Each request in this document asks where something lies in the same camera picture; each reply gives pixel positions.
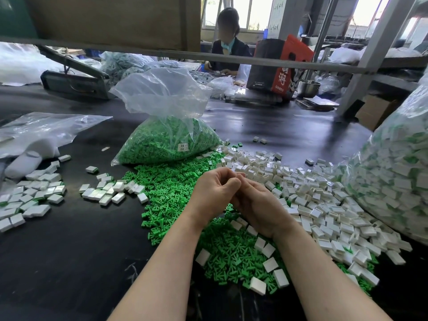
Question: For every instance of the cardboard box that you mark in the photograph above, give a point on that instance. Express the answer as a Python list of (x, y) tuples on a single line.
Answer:
[(377, 113)]

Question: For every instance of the small white plastic scrap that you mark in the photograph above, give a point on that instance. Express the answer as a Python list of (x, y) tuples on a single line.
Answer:
[(105, 148)]

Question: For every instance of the pile of assembled white pieces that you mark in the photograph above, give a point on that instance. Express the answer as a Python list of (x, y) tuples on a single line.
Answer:
[(32, 196)]

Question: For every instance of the black and red box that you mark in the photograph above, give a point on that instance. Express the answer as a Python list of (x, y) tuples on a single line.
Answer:
[(276, 68)]

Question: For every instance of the white bags on shelf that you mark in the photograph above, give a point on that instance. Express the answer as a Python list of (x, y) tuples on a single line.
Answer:
[(372, 55)]

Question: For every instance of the brown board panel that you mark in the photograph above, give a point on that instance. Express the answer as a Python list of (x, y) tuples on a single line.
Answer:
[(102, 21)]

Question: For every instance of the large bag of white caps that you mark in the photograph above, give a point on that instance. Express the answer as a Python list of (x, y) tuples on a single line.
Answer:
[(408, 170)]

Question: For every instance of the pile of green parts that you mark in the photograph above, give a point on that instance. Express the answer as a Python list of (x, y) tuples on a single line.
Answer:
[(164, 189)]

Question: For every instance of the person's right hand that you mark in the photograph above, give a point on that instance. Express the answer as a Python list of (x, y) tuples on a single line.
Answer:
[(265, 209)]

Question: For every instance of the white paper sheets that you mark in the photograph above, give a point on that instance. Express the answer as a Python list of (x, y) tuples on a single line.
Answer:
[(317, 102)]

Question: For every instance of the person's left hand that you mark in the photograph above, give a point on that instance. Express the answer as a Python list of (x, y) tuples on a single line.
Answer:
[(211, 197)]

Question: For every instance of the crumpled white plastic bag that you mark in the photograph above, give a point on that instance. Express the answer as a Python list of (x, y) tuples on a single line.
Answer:
[(223, 87)]

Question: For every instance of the bag of green clips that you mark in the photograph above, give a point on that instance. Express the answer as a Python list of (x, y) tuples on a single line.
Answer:
[(172, 139)]

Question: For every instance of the person's left forearm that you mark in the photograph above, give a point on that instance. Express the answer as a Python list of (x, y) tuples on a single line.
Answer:
[(160, 288)]

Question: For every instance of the empty clear plastic bag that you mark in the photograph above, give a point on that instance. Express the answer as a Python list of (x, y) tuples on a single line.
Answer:
[(44, 127)]

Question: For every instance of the black table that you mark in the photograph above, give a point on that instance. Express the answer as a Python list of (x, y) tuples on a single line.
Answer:
[(67, 272)]

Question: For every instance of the pile of white plastic caps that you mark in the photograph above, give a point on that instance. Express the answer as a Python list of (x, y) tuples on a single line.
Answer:
[(341, 204)]

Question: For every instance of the person's right forearm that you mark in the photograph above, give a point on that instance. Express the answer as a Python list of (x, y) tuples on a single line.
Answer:
[(334, 289)]

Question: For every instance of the grey metal shelf frame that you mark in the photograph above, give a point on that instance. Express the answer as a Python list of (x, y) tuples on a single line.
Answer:
[(134, 51)]

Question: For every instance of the metal bowl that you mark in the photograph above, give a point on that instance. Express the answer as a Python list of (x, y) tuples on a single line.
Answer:
[(308, 89)]

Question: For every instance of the white plastic sheet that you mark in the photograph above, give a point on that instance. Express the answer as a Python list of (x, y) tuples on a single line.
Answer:
[(28, 66)]

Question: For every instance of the clear bag of pale parts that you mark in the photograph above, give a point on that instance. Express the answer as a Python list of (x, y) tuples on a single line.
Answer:
[(136, 66)]

